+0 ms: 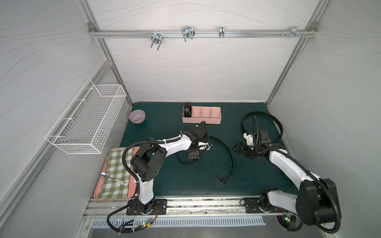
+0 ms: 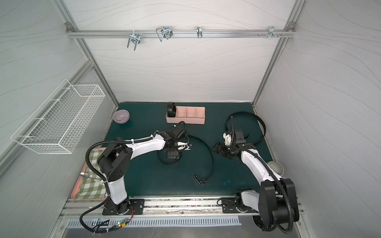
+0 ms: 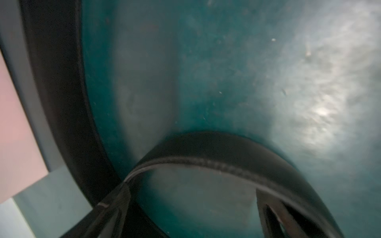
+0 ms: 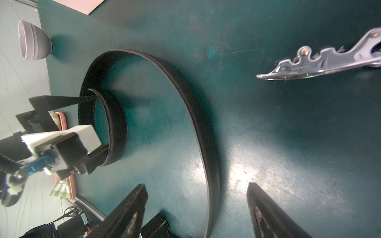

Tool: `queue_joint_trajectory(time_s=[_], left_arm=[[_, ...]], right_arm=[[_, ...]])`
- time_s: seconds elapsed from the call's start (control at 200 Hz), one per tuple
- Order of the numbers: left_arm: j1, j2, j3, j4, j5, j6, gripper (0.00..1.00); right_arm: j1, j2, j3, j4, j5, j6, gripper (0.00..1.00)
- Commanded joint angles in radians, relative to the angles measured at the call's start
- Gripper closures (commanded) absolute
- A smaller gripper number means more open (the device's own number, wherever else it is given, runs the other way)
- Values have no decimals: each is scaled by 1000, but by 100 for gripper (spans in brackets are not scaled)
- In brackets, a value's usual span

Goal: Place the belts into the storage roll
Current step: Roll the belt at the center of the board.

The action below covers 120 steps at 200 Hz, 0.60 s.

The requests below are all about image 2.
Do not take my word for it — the long black belt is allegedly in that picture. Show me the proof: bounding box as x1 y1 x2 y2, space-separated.
167 102 177 118

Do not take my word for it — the pink divided storage box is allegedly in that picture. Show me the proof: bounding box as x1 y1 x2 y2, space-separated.
166 106 205 125

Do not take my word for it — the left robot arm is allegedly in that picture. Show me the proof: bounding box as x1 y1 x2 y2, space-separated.
85 125 188 206

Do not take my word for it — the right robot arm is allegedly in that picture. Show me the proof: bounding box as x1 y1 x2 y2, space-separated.
212 113 300 234

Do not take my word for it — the white ribbed cup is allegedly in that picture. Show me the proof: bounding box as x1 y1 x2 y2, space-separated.
268 161 284 176

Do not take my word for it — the purple bowl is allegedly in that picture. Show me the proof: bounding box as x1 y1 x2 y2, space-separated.
113 110 130 124

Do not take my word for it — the metal spoon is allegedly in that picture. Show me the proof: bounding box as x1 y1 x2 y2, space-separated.
79 172 105 185

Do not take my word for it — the metal hook clamp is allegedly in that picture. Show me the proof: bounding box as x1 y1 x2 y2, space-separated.
156 26 173 42
196 26 202 39
258 26 284 38
127 31 141 51

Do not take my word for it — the green checked cloth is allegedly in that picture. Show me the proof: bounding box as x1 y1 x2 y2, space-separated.
73 148 108 199

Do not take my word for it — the pink tray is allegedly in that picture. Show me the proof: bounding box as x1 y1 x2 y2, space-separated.
70 147 109 200

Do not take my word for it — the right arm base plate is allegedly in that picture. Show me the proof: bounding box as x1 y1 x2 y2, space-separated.
216 197 258 214

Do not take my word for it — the front aluminium frame rail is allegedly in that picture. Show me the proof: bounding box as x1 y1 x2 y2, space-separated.
59 194 305 219

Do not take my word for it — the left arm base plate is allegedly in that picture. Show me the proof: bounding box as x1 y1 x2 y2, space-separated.
102 199 144 216

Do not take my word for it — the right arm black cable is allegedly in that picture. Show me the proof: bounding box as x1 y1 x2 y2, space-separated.
252 215 279 233

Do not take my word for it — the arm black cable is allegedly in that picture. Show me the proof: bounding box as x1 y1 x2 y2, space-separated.
252 215 279 233
79 199 135 234

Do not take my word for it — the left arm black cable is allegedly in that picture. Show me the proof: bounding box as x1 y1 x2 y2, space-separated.
79 199 135 234

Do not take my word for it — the horizontal aluminium rail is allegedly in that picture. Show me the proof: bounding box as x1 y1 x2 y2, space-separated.
66 28 296 39

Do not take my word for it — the white wire basket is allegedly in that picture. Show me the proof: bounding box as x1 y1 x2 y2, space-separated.
11 79 105 154

